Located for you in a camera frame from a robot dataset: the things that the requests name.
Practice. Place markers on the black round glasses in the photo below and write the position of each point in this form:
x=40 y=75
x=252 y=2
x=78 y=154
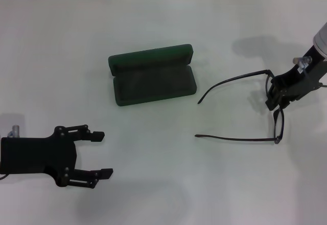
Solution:
x=277 y=140

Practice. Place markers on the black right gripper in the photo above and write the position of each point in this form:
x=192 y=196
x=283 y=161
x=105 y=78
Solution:
x=301 y=82

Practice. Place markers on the green glasses case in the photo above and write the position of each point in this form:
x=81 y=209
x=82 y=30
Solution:
x=153 y=87

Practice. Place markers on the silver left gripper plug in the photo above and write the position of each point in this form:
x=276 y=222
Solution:
x=15 y=130

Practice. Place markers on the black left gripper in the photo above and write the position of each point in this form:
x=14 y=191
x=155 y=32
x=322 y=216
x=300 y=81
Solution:
x=38 y=156

